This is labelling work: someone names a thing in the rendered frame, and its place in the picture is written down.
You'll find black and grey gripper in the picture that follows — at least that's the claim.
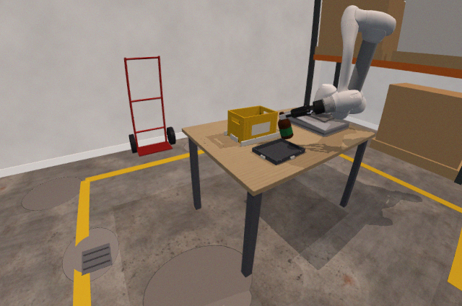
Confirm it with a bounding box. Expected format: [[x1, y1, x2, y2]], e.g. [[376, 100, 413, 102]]
[[279, 100, 325, 120]]

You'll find yellow box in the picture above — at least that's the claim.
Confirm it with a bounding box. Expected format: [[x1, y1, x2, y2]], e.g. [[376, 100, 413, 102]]
[[227, 105, 276, 143]]

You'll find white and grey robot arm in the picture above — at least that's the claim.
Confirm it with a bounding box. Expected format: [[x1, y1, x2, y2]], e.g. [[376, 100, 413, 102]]
[[307, 5, 396, 123]]

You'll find brown bottle with green label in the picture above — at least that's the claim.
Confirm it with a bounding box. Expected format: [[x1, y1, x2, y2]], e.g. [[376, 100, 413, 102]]
[[278, 118, 294, 139]]

